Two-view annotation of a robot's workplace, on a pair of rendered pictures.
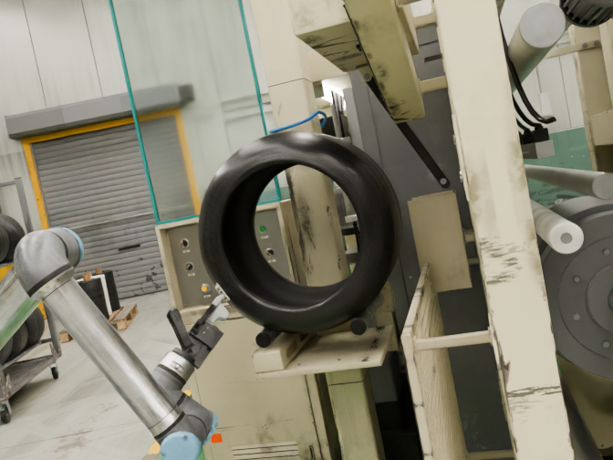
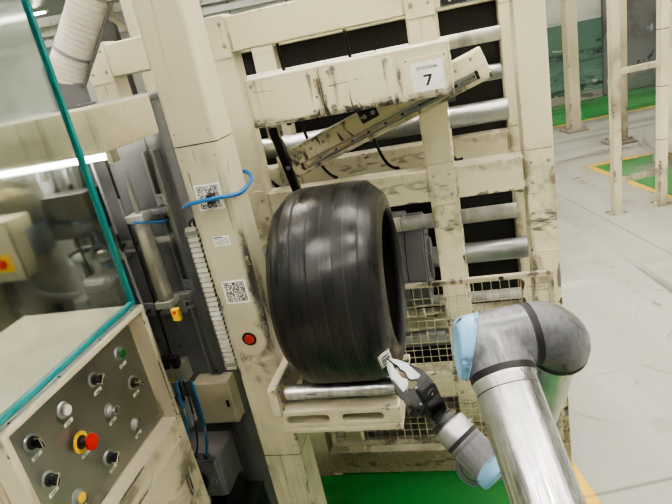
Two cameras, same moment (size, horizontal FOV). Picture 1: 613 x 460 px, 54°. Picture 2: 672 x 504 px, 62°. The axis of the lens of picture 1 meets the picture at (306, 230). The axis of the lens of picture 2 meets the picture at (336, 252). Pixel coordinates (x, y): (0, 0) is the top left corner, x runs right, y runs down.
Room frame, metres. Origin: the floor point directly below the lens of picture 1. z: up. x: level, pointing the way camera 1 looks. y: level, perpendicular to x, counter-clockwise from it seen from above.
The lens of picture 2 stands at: (1.81, 1.53, 1.83)
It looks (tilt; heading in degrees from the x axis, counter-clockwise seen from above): 20 degrees down; 269
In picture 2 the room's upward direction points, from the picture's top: 12 degrees counter-clockwise
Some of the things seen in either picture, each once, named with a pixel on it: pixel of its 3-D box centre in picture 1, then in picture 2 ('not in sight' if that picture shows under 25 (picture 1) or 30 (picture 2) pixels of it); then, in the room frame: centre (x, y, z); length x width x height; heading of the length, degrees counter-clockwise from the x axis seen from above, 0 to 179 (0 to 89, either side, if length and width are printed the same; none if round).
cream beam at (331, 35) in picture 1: (360, 20); (352, 83); (1.64, -0.25, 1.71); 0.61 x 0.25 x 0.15; 165
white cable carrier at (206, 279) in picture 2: not in sight; (216, 298); (2.18, -0.04, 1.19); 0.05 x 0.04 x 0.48; 75
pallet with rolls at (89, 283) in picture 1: (97, 299); not in sight; (8.09, 2.95, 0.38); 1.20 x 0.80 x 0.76; 8
